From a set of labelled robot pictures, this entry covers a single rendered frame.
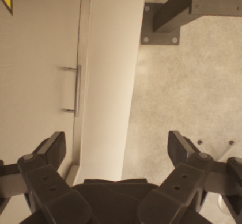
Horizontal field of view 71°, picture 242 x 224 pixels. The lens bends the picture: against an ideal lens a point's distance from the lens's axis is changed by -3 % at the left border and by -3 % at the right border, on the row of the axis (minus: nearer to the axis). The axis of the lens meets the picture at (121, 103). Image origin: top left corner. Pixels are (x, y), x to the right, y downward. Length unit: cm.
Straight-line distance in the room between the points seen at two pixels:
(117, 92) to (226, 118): 130
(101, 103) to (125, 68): 15
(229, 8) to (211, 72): 106
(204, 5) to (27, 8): 42
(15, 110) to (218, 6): 52
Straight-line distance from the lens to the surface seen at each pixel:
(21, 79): 28
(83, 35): 59
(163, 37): 144
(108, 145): 69
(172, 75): 148
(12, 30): 26
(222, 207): 158
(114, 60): 61
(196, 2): 55
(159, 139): 161
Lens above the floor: 141
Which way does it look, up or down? 75 degrees down
